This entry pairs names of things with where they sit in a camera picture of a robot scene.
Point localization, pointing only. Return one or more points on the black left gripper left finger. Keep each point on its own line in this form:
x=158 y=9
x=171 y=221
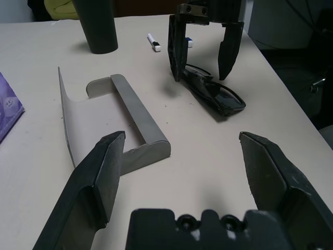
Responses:
x=80 y=198

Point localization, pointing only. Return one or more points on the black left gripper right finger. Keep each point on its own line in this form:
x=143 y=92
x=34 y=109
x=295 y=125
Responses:
x=288 y=192

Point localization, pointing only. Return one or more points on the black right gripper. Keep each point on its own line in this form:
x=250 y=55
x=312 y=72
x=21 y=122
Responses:
x=197 y=11

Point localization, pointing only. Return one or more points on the white marker pen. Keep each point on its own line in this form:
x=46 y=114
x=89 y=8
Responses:
x=151 y=40

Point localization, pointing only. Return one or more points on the black sunglasses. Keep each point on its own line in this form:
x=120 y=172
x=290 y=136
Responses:
x=226 y=102

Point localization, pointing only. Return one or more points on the grey glasses case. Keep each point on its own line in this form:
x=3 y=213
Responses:
x=138 y=114

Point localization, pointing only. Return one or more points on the small white blue eraser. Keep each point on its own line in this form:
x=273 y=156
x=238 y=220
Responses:
x=190 y=43

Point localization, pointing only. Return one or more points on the black plastic cup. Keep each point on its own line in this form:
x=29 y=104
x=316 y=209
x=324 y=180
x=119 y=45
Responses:
x=99 y=31

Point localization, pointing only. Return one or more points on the purple tissue pack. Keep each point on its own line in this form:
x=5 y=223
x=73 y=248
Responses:
x=9 y=109

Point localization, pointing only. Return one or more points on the yellow green cloth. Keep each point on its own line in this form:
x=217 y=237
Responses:
x=59 y=9

